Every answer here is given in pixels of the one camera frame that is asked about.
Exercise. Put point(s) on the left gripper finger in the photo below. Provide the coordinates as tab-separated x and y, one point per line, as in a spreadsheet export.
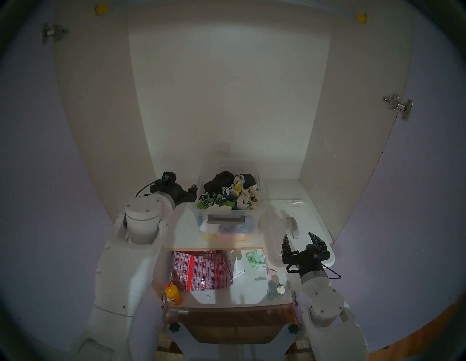
193	191

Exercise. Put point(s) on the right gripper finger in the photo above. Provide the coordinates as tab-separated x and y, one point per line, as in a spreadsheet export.
316	241
286	245

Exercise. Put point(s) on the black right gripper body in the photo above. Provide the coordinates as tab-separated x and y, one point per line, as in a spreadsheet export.
307	260

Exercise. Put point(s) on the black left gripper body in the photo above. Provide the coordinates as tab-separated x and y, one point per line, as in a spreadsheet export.
173	193

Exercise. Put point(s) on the navy green floral garment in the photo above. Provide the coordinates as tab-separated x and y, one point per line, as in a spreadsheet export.
213	199

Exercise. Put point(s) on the white plastic bin lid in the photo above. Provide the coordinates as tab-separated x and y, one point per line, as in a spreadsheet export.
309	218

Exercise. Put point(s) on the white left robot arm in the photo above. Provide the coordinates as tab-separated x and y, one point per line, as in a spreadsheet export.
123	262

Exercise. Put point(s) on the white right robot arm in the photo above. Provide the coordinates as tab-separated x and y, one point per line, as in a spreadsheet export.
324	305

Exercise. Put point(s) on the clear plastic storage bin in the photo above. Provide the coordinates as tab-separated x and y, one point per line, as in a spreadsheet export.
225	219

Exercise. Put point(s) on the black garment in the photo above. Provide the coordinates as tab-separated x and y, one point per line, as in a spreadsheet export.
220	180

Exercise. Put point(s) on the green patterned plastic bag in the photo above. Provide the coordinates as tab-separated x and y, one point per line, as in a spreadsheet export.
255	258

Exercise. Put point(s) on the small steel latch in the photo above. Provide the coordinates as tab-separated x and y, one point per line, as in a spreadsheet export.
164	302
293	298

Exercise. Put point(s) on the white wardrobe shelf board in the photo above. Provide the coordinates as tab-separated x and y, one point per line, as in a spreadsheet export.
185	233

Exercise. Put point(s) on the blue grey folded garment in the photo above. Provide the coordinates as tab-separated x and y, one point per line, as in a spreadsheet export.
236	227

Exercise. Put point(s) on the yellow folded garment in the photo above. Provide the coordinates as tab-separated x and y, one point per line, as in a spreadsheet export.
218	238

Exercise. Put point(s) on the pink folded garment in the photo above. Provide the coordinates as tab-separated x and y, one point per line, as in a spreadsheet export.
233	235

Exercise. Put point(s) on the white paper carton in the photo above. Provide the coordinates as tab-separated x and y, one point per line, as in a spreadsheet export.
237	269

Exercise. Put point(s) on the white spotted garment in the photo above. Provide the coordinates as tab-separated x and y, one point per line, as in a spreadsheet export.
249	200

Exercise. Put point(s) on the black star knob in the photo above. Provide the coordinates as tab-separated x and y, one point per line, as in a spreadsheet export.
174	327
293	329

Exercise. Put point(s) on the red plaid bag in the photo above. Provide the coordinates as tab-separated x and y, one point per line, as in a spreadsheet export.
204	271

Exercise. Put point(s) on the brown wooden panel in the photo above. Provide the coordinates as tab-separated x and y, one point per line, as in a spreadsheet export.
233	324

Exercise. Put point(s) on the orange bottle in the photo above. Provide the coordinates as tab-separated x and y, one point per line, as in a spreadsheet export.
173	294

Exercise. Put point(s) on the white wardrobe carcass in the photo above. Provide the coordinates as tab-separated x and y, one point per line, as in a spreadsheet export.
229	91

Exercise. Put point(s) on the lilac wardrobe door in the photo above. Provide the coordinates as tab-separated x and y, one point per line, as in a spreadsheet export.
43	182
418	200

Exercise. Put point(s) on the steel cabinet door hinge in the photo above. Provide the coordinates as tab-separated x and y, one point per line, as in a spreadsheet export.
52	32
398	106

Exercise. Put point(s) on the yellow rod holder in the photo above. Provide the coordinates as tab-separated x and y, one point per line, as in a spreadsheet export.
101	10
361	18

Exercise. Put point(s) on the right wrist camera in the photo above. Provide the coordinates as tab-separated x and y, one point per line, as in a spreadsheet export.
314	255

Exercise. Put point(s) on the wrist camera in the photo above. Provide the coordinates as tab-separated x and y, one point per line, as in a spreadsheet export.
168	178
314	255

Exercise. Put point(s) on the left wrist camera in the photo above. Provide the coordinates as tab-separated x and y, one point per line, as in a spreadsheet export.
168	178

